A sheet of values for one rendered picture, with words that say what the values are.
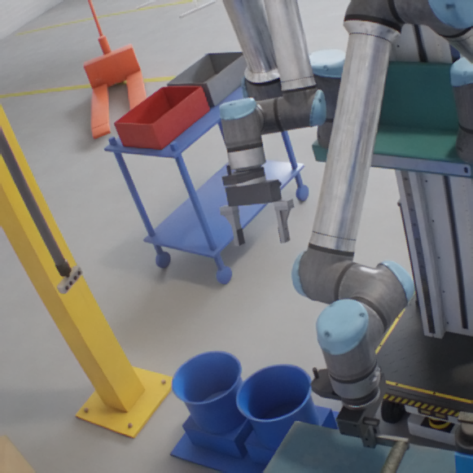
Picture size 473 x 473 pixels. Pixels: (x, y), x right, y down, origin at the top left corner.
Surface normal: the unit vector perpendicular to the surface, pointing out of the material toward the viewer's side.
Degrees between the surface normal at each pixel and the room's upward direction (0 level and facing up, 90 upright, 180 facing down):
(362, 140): 70
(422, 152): 0
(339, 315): 5
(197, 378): 90
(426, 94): 90
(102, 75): 90
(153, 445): 0
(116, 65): 90
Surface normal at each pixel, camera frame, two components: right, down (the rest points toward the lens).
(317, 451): -0.28, -0.80
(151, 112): 0.77, 0.15
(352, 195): 0.25, 0.13
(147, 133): -0.57, 0.59
